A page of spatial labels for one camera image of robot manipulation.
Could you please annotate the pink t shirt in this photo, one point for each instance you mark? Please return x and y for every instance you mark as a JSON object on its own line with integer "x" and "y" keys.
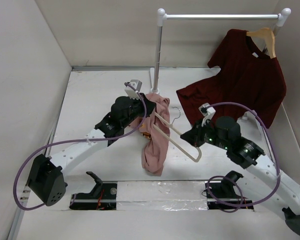
{"x": 155, "y": 151}

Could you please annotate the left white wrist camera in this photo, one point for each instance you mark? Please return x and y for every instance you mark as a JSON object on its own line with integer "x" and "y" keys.
{"x": 132, "y": 88}

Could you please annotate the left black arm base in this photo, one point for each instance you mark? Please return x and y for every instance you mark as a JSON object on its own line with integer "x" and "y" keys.
{"x": 102, "y": 197}

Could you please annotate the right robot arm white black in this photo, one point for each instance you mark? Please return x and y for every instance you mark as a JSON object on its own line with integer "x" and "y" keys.
{"x": 284, "y": 200}

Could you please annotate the wooden hanger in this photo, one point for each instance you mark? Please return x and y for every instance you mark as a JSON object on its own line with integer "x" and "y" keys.
{"x": 267, "y": 35}

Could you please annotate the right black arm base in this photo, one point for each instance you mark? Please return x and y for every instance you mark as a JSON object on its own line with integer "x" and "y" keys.
{"x": 225, "y": 190}

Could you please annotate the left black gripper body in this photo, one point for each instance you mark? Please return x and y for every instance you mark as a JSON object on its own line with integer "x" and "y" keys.
{"x": 137, "y": 110}

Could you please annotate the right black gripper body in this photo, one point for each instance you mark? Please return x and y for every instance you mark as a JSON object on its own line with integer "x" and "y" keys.
{"x": 207, "y": 134}

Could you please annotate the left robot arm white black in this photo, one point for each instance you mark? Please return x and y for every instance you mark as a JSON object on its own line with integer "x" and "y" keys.
{"x": 46, "y": 177}

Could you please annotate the metal clothes rack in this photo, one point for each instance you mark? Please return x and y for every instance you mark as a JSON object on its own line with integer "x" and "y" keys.
{"x": 186, "y": 39}

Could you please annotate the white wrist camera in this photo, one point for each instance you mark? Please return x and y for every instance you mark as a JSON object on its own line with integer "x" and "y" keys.
{"x": 132, "y": 88}
{"x": 207, "y": 111}

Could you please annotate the dark red t shirt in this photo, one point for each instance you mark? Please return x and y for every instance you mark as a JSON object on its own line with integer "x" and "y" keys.
{"x": 247, "y": 76}

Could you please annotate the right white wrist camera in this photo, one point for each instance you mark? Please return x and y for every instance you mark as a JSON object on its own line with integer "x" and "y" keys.
{"x": 207, "y": 111}

